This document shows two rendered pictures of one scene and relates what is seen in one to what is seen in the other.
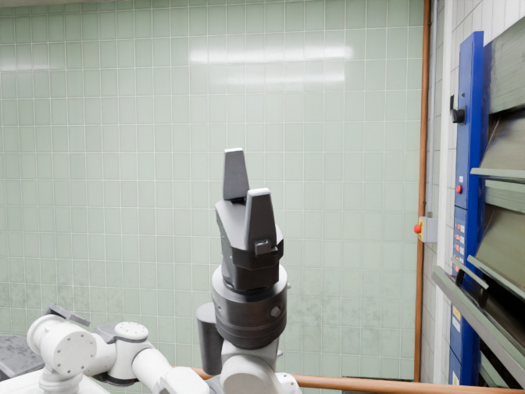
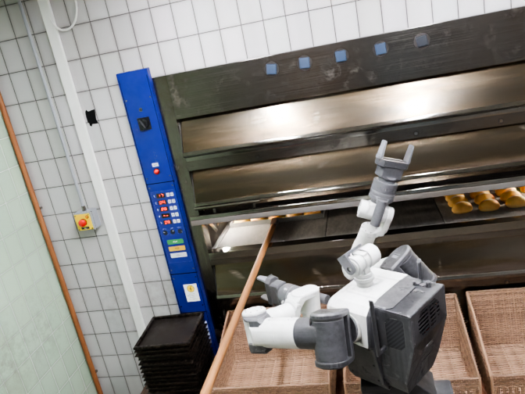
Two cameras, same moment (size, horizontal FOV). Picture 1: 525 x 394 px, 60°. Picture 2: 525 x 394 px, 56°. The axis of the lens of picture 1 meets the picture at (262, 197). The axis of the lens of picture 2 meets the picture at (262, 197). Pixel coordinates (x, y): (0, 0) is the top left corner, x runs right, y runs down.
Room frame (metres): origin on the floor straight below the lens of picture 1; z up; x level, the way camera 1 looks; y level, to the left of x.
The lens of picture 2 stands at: (0.84, 1.68, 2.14)
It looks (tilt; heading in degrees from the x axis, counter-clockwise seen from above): 17 degrees down; 274
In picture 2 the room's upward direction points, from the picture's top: 11 degrees counter-clockwise
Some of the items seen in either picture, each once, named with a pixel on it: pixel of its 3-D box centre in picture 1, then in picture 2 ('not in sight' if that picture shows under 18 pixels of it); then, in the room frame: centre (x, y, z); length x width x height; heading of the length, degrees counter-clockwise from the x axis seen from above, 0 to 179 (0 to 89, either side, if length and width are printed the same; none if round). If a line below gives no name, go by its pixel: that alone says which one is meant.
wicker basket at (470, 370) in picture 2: not in sight; (405, 349); (0.48, -0.26, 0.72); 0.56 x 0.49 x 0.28; 171
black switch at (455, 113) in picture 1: (458, 109); (141, 119); (1.51, -0.64, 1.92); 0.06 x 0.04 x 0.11; 171
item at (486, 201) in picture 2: not in sight; (488, 186); (-0.18, -0.88, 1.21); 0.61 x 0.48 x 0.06; 81
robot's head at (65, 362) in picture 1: (62, 350); (362, 263); (0.68, 0.31, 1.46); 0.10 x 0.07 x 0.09; 46
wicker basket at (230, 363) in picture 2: not in sight; (275, 356); (1.08, -0.36, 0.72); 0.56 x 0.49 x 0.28; 171
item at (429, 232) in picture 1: (429, 229); (87, 220); (1.95, -0.72, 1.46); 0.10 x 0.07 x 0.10; 171
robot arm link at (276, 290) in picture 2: not in sight; (282, 294); (0.96, 0.04, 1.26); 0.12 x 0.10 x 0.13; 135
